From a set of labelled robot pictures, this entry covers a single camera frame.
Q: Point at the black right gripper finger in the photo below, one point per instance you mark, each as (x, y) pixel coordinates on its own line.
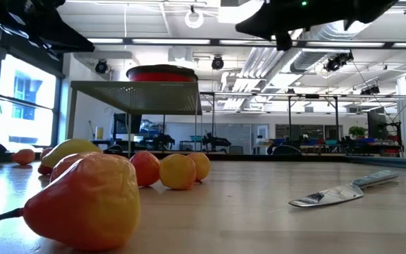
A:
(259, 24)

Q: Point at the green perforated metal shelf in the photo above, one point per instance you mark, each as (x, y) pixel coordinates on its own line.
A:
(136, 97)

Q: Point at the yellow mango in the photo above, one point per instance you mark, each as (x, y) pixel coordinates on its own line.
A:
(69, 148)

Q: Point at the red collapsible colander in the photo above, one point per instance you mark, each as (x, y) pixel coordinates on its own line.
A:
(160, 75)

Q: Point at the red strawberry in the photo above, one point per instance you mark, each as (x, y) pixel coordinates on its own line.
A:
(43, 170)

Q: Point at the silver toy knife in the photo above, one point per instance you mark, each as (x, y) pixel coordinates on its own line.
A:
(330, 195)

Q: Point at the black background robot arm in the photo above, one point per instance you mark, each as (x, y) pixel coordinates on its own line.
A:
(162, 141)
(217, 140)

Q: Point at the small orange fruit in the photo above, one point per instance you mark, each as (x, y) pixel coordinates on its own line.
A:
(203, 166)

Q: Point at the black ceiling spotlight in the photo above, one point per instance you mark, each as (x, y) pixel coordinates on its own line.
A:
(217, 63)
(101, 66)

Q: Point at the white ceiling pipe bundle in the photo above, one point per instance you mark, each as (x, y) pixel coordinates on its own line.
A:
(259, 67)

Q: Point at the yellow canister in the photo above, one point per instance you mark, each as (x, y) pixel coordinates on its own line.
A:
(99, 133)

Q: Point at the black monitor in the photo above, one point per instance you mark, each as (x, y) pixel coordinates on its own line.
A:
(375, 125)
(127, 123)

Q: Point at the green potted plant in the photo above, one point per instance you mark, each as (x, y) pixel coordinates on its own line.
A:
(357, 131)

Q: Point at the silver ventilation duct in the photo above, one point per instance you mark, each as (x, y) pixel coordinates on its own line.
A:
(315, 56)

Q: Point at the black ceiling camera cluster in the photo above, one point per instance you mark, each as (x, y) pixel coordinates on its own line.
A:
(334, 64)

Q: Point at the black background rack frame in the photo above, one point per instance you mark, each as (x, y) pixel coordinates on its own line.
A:
(289, 116)

